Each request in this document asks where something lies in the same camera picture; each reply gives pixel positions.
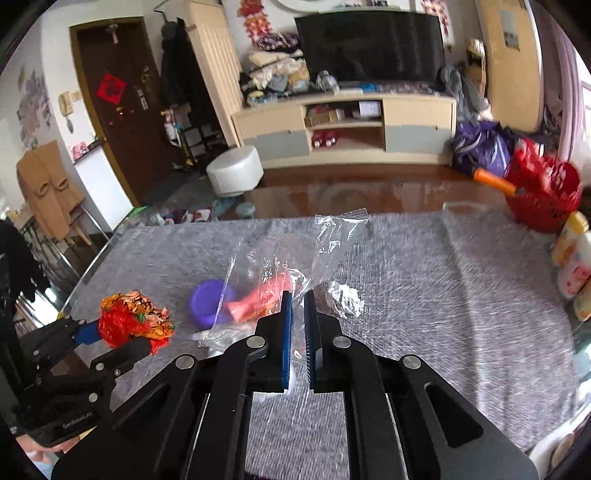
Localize tan coat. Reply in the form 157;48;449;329
16;141;86;241

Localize yellow white lotion bottle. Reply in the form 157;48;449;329
551;211;591;268

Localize kids scooter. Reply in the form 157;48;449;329
164;108;199;169

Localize grey hanging clothes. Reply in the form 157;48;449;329
436;65;490;123

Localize red diamond door decoration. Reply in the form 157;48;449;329
97;71;125;103

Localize dark hanging coats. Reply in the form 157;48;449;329
159;18;204;116

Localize crumpled clear wrapper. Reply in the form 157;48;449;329
325;281;365;318

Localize cream slatted cabinet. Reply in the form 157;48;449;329
187;0;245;148

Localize white round stool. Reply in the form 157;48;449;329
206;145;265;195

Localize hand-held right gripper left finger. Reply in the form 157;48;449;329
52;291;294;480

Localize tall cream cabinet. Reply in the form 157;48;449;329
475;0;543;132

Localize large clear plastic bag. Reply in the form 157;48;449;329
198;209;370;356

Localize metal frame chair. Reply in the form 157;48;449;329
18;203;112;287

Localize cream television cabinet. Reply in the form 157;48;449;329
231;90;458;168

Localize red wall decoration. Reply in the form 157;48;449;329
238;0;273;42
422;0;455;35

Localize purple bag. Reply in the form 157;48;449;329
451;121;513;174

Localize orange plastic wrapper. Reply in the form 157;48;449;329
225;272;296;324

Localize black television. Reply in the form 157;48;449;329
294;10;446;84

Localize light blue clothing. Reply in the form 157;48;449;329
28;455;58;478

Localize white pink lotion bottle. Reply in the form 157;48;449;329
556;240;591;301

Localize group of slippers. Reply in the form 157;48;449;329
148;208;213;224

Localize red bag of peels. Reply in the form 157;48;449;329
98;290;177;355

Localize pile of clothes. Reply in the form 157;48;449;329
240;32;310;104

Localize black hanging clothing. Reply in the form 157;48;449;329
0;219;49;303

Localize brown door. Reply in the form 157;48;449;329
69;21;169;208

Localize purple bowl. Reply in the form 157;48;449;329
190;279;241;330

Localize red plastic basket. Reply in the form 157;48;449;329
503;138;583;234

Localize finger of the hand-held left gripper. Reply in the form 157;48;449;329
89;339;153;389
21;318;101;370

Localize orange tool handle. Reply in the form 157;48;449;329
471;167;518;195

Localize grey table cloth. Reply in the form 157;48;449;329
60;210;578;480

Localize white low cabinet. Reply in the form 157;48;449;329
74;148;134;232

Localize pink curtain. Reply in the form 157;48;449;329
540;14;583;158

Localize wall photo collage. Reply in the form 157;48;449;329
16;69;51;148

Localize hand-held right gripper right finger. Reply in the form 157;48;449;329
303;290;540;480

